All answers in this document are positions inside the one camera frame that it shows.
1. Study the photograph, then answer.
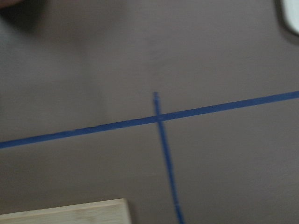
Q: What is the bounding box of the white bear tray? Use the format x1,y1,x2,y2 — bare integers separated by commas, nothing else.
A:
281,0,299,35

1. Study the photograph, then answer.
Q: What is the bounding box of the wooden cutting board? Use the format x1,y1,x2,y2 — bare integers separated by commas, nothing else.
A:
0,198,132,224

